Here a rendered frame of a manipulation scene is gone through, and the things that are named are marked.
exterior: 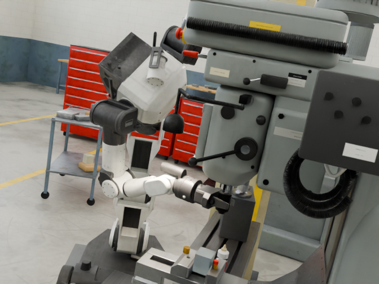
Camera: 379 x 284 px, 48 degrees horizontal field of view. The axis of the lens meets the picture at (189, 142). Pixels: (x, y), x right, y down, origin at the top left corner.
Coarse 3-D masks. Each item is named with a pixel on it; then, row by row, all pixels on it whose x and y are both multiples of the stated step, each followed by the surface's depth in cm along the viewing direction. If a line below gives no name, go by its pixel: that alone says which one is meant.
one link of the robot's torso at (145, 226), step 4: (116, 220) 232; (116, 224) 228; (144, 224) 234; (112, 228) 225; (144, 228) 235; (148, 228) 233; (112, 232) 220; (148, 232) 229; (112, 236) 219; (144, 236) 221; (112, 240) 219; (144, 240) 220; (144, 244) 220; (144, 248) 221
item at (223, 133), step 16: (224, 96) 129; (256, 96) 127; (272, 96) 128; (224, 112) 129; (240, 112) 128; (256, 112) 127; (208, 128) 137; (224, 128) 131; (240, 128) 129; (256, 128) 128; (208, 144) 135; (224, 144) 131; (208, 160) 135; (224, 160) 132; (240, 160) 131; (256, 160) 130; (208, 176) 139; (224, 176) 135; (240, 176) 133
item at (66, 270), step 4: (64, 268) 202; (68, 268) 202; (72, 268) 205; (60, 272) 199; (64, 272) 199; (68, 272) 200; (72, 272) 207; (60, 276) 197; (64, 276) 198; (68, 276) 198; (60, 280) 196; (64, 280) 196; (68, 280) 199
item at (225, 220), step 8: (232, 192) 179; (248, 192) 182; (240, 200) 176; (248, 200) 176; (232, 208) 177; (240, 208) 176; (248, 208) 176; (224, 216) 178; (232, 216) 177; (240, 216) 177; (248, 216) 177; (224, 224) 178; (232, 224) 178; (240, 224) 178; (248, 224) 177; (224, 232) 179; (232, 232) 179; (240, 232) 178; (248, 232) 178; (240, 240) 179
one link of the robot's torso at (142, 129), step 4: (140, 124) 193; (160, 124) 192; (136, 128) 199; (140, 128) 198; (144, 128) 198; (148, 128) 197; (152, 128) 198; (140, 132) 203; (144, 132) 203; (148, 132) 202; (152, 132) 201
